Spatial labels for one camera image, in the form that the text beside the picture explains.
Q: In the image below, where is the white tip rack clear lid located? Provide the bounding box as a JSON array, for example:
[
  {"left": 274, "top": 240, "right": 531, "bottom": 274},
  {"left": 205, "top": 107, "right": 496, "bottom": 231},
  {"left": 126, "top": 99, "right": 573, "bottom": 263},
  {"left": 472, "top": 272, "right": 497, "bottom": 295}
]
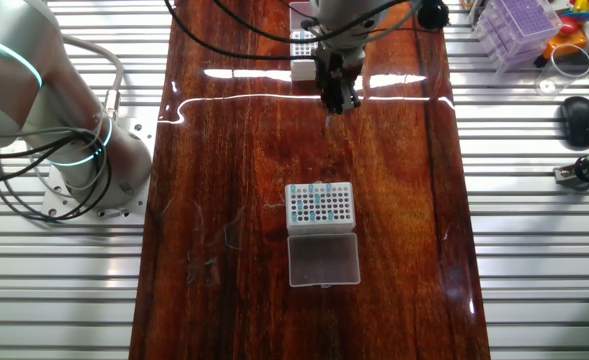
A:
[
  {"left": 284, "top": 180, "right": 362, "bottom": 288},
  {"left": 288, "top": 0, "right": 325, "bottom": 83}
]

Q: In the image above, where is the clear plastic cup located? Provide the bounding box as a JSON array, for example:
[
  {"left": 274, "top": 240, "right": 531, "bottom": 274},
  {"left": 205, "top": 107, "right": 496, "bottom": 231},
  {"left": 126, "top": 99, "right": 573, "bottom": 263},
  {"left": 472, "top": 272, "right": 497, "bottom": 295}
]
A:
[{"left": 533, "top": 43, "right": 589, "bottom": 97}]

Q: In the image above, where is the purple pipette tip box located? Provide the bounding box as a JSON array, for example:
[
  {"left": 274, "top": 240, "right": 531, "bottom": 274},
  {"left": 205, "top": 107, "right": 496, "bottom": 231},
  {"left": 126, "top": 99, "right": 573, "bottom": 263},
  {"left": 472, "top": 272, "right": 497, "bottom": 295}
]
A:
[{"left": 471, "top": 0, "right": 564, "bottom": 76}]

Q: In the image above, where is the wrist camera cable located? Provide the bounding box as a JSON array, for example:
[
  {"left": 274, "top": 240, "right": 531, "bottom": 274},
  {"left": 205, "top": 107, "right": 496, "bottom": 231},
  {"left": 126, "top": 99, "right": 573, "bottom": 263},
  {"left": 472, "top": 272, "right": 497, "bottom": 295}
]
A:
[{"left": 162, "top": 0, "right": 425, "bottom": 62}]

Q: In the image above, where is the orange toy with red knob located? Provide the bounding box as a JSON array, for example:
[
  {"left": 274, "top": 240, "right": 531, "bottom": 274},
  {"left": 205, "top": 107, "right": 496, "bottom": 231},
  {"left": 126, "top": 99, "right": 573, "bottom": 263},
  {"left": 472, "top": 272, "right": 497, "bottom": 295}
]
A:
[{"left": 533, "top": 0, "right": 589, "bottom": 69}]

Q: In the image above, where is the dark red wooden board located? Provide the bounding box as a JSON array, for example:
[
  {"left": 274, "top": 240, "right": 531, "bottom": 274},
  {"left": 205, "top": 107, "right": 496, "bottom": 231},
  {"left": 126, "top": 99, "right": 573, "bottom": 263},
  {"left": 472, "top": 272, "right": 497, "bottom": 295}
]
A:
[{"left": 128, "top": 0, "right": 492, "bottom": 360}]

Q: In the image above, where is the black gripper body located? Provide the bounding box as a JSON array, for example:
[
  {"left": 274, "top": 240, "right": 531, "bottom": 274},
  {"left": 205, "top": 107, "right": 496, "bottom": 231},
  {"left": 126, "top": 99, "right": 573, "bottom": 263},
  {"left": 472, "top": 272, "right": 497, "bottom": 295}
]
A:
[{"left": 316, "top": 48, "right": 366, "bottom": 87}]

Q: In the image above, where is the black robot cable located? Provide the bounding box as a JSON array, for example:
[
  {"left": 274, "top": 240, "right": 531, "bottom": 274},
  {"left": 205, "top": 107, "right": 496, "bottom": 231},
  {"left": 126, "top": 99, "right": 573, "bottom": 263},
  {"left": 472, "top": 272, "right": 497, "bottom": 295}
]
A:
[{"left": 0, "top": 127, "right": 115, "bottom": 222}]

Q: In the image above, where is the side camera mount arm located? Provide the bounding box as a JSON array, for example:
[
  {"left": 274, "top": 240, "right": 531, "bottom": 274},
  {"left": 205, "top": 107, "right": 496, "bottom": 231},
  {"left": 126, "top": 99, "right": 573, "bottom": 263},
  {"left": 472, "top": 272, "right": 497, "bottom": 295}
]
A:
[{"left": 553, "top": 147, "right": 589, "bottom": 194}]

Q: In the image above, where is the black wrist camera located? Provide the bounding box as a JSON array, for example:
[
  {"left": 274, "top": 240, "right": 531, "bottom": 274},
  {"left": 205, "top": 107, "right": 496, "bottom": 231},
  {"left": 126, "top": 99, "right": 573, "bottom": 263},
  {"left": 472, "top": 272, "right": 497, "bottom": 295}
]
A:
[{"left": 417, "top": 0, "right": 450, "bottom": 30}]

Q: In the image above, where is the black computer mouse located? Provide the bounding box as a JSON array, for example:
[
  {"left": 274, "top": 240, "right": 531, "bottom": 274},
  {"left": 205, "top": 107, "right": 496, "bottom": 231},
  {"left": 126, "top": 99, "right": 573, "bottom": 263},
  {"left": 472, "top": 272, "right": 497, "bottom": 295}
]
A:
[{"left": 559, "top": 95, "right": 589, "bottom": 149}]

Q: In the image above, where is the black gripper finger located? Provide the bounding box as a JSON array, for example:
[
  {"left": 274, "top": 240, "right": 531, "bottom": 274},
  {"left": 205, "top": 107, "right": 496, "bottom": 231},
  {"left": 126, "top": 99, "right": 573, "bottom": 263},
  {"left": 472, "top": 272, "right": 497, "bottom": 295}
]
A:
[
  {"left": 342, "top": 82, "right": 363, "bottom": 114},
  {"left": 321, "top": 82, "right": 346, "bottom": 116}
]

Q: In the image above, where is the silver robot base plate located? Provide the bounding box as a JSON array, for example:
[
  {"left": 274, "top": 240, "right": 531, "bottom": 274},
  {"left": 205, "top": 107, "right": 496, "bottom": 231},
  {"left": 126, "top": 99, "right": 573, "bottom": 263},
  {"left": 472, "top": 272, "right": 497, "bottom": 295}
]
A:
[{"left": 41, "top": 117, "right": 159, "bottom": 226}]

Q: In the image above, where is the grey cable with metal connector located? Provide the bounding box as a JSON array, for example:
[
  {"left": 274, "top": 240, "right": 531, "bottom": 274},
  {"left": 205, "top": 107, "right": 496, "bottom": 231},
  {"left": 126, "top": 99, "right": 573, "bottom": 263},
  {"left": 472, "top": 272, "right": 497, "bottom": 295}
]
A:
[{"left": 61, "top": 33, "right": 125, "bottom": 121}]

